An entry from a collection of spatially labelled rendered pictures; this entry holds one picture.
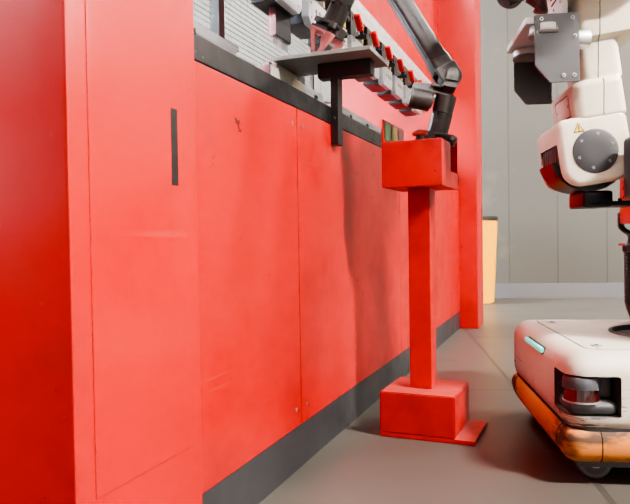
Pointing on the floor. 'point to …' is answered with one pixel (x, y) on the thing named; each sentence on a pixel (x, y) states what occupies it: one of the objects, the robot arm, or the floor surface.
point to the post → (217, 17)
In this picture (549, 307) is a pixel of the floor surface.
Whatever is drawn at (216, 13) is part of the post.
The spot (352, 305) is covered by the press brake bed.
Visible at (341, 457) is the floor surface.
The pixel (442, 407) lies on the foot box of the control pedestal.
